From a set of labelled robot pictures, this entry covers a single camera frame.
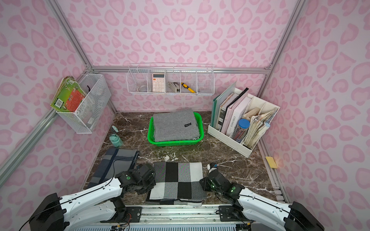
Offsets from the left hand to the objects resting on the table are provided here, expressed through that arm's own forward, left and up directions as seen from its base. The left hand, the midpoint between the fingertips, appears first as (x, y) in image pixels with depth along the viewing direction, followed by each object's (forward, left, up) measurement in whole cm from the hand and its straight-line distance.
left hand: (157, 182), depth 82 cm
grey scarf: (+36, -11, +7) cm, 38 cm away
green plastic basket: (+29, +7, +7) cm, 31 cm away
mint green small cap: (+25, +25, +18) cm, 39 cm away
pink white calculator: (+55, +2, +28) cm, 62 cm away
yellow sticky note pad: (+14, -72, -5) cm, 74 cm away
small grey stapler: (+57, -7, +23) cm, 62 cm away
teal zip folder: (+37, -36, +28) cm, 58 cm away
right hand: (0, -25, -1) cm, 25 cm away
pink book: (+30, -41, +25) cm, 57 cm away
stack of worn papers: (+24, -58, +20) cm, 66 cm away
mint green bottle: (+25, +30, +3) cm, 40 cm away
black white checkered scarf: (-1, -12, 0) cm, 12 cm away
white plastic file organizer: (+40, -56, +20) cm, 72 cm away
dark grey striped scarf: (+13, +28, 0) cm, 31 cm away
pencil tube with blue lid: (+25, -50, +15) cm, 58 cm away
